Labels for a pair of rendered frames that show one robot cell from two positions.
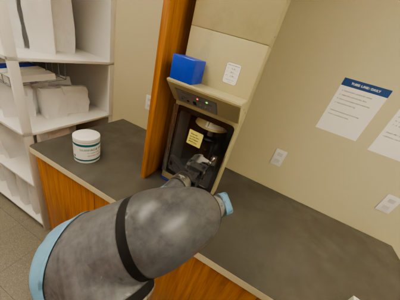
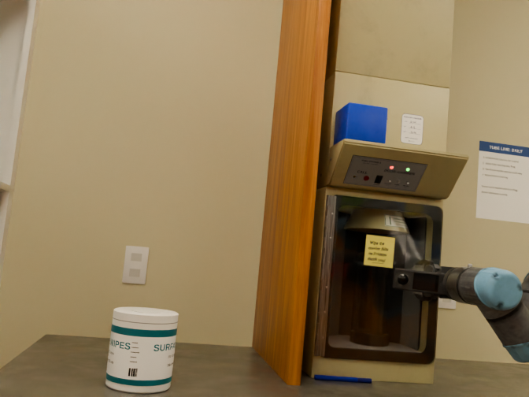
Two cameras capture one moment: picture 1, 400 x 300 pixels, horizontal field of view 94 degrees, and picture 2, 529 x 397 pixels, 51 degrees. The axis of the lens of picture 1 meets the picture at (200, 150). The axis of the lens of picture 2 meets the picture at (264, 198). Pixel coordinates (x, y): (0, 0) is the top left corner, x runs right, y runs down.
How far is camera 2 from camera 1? 107 cm
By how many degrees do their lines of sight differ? 43
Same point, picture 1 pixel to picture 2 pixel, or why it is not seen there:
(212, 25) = (368, 70)
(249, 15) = (416, 57)
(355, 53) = (477, 111)
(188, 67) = (378, 118)
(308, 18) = not seen: hidden behind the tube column
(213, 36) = (373, 83)
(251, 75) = (439, 126)
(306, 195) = not seen: hidden behind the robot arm
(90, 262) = not seen: outside the picture
